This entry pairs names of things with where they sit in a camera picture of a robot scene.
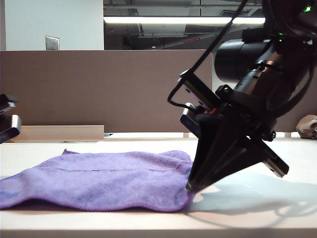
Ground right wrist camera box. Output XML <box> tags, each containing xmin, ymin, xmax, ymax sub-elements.
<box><xmin>180</xmin><ymin>102</ymin><xmax>203</xmax><ymax>136</ymax></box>

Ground purple microfiber cloth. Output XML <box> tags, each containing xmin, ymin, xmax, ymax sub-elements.
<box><xmin>0</xmin><ymin>148</ymin><xmax>195</xmax><ymax>213</ymax></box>

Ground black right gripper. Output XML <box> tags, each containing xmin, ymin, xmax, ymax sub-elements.
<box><xmin>177</xmin><ymin>70</ymin><xmax>290</xmax><ymax>193</ymax></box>

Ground brown desk divider panel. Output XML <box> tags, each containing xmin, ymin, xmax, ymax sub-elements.
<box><xmin>274</xmin><ymin>49</ymin><xmax>317</xmax><ymax>133</ymax></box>
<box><xmin>0</xmin><ymin>49</ymin><xmax>214</xmax><ymax>138</ymax></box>

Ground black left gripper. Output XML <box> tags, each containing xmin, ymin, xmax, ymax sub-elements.
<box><xmin>0</xmin><ymin>94</ymin><xmax>19</xmax><ymax>115</ymax></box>

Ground long ceiling light strip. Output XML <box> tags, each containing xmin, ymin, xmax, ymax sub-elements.
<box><xmin>103</xmin><ymin>16</ymin><xmax>267</xmax><ymax>25</ymax></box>

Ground beige cable tray cover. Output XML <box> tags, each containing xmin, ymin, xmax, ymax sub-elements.
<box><xmin>11</xmin><ymin>124</ymin><xmax>105</xmax><ymax>143</ymax></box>

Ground beige crumpled cloth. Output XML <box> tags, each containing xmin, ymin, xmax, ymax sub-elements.
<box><xmin>295</xmin><ymin>115</ymin><xmax>317</xmax><ymax>139</ymax></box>

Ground black right camera cable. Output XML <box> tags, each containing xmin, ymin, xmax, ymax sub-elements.
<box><xmin>167</xmin><ymin>0</ymin><xmax>248</xmax><ymax>109</ymax></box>

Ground metal wall plate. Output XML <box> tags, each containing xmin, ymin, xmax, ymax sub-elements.
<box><xmin>45</xmin><ymin>35</ymin><xmax>60</xmax><ymax>51</ymax></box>

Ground black right arm cable loop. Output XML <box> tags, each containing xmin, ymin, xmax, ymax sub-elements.
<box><xmin>277</xmin><ymin>41</ymin><xmax>316</xmax><ymax>117</ymax></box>

